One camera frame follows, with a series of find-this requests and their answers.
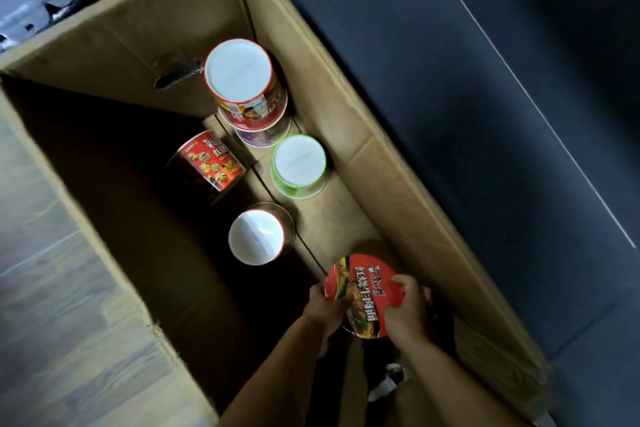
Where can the person's right hand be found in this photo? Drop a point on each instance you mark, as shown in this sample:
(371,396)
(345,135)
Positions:
(410,316)

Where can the person's left hand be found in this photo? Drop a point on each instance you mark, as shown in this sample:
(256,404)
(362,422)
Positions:
(325,316)

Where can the green cup noodle bowl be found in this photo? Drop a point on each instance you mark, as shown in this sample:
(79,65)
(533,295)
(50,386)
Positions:
(300,161)

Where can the purple cup noodle bowl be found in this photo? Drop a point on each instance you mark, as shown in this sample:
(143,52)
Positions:
(265,139)

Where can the dark metal store shelving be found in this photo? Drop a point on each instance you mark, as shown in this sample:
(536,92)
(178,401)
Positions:
(450,91)

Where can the brown cardboard box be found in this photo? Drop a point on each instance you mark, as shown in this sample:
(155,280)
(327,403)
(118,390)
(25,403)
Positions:
(125,31)

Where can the person's right forearm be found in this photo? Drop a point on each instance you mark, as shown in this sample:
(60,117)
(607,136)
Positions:
(455,386)

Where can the person's left forearm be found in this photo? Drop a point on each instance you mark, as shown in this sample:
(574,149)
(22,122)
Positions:
(280,381)

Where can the person's white trousers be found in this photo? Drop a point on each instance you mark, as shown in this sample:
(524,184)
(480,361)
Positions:
(387,384)

